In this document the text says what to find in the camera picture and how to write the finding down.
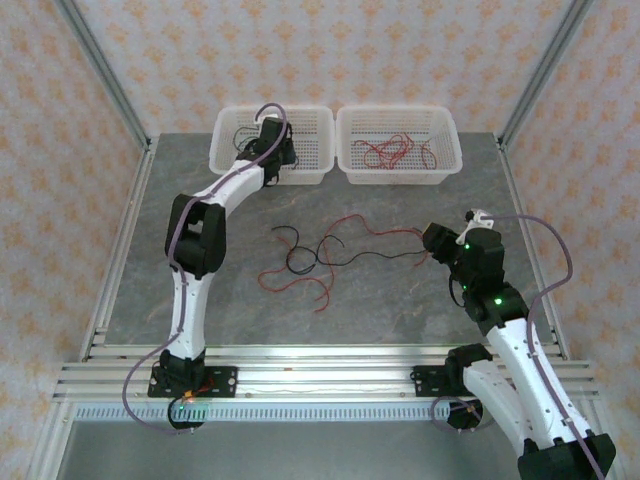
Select white perforated plastic basket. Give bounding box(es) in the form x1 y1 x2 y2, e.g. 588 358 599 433
208 104 335 187
334 103 462 186

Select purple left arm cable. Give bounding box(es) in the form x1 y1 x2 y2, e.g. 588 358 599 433
121 102 292 436

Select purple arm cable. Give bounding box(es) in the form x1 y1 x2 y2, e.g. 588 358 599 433
121 102 292 436
430 213 607 480

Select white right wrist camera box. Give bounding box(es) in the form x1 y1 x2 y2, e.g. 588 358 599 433
457 208 497 246

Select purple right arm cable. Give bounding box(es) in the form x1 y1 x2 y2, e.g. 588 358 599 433
430 213 607 480

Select aluminium table side rail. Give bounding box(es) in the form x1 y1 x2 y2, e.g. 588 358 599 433
79 135 160 361
496 134 570 361

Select aluminium corner post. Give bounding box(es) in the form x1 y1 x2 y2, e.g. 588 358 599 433
53 0 154 151
497 0 596 149

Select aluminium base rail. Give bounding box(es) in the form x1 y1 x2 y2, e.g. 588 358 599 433
52 343 599 403

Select grey slotted cable duct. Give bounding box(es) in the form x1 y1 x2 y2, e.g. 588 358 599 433
73 404 451 425

